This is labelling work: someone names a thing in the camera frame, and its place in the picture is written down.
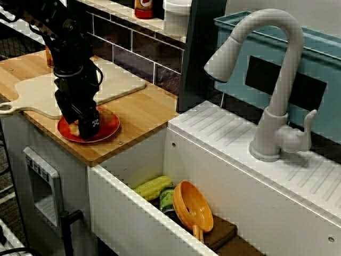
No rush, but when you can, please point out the green toy can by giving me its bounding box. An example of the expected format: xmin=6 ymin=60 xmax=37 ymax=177
xmin=159 ymin=186 xmax=176 ymax=215

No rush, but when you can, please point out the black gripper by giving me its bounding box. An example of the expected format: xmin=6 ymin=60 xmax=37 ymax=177
xmin=53 ymin=65 xmax=103 ymax=139

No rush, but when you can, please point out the yellow toy corn cob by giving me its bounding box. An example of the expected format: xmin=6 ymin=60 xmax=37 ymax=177
xmin=133 ymin=175 xmax=173 ymax=202

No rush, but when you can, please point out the black cabinet handle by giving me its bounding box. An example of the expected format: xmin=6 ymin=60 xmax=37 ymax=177
xmin=59 ymin=209 xmax=84 ymax=256

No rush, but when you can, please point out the white round container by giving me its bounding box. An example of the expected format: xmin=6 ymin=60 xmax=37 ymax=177
xmin=163 ymin=0 xmax=192 ymax=38

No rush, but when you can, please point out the black cable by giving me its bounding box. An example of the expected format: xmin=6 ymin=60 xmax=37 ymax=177
xmin=0 ymin=246 xmax=40 ymax=256

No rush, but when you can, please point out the brown beans can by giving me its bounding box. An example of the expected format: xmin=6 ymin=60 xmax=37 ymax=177
xmin=44 ymin=45 xmax=55 ymax=68

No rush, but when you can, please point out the tan toy chicken piece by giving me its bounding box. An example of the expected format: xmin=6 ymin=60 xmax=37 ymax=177
xmin=67 ymin=121 xmax=80 ymax=137

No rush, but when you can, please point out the teal plastic bin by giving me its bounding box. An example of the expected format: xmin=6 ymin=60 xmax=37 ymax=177
xmin=213 ymin=10 xmax=341 ymax=145

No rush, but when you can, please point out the orange plastic strainer pan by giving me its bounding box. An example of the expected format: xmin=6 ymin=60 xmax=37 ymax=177
xmin=172 ymin=180 xmax=215 ymax=244

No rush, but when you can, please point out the silver aluminium frame rail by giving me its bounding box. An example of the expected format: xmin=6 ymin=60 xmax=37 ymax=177
xmin=0 ymin=218 xmax=25 ymax=256

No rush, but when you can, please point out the white toy sink unit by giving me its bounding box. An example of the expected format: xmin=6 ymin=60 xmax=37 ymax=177
xmin=86 ymin=100 xmax=341 ymax=256

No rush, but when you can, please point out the red yellow bottle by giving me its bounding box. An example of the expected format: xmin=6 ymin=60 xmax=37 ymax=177
xmin=134 ymin=0 xmax=155 ymax=20

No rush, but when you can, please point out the dark grey upright post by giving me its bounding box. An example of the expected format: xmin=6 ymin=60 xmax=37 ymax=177
xmin=175 ymin=0 xmax=227 ymax=113

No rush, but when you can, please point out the red round plate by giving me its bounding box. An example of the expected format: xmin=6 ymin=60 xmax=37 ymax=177
xmin=57 ymin=107 xmax=121 ymax=143

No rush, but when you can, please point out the light wooden cutting board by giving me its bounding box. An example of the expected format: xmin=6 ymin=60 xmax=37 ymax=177
xmin=0 ymin=59 xmax=147 ymax=120

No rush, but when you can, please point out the grey toy faucet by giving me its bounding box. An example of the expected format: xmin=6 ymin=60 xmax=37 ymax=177
xmin=204 ymin=8 xmax=318 ymax=163

